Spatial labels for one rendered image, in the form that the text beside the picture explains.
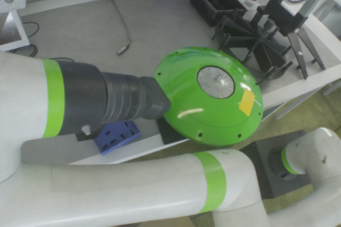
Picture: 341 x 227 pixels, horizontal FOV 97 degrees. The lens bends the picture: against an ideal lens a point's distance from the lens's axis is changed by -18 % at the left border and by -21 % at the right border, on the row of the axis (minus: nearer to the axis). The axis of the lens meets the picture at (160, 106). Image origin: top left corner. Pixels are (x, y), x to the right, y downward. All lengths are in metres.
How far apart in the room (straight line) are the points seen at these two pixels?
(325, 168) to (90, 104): 0.66
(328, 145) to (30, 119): 0.71
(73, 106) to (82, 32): 0.68
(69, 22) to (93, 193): 0.81
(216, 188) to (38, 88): 0.29
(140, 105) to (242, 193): 0.25
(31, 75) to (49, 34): 0.71
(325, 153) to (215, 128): 0.39
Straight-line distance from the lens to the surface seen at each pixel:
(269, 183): 0.82
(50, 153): 0.59
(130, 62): 0.71
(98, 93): 0.22
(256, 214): 0.41
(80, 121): 0.22
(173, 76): 0.46
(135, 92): 0.27
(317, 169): 0.71
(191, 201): 0.31
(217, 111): 0.44
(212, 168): 0.33
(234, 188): 0.37
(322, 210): 0.59
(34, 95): 0.19
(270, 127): 2.05
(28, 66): 0.20
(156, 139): 0.56
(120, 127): 0.56
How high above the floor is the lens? 1.44
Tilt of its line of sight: 60 degrees down
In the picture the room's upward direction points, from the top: 15 degrees clockwise
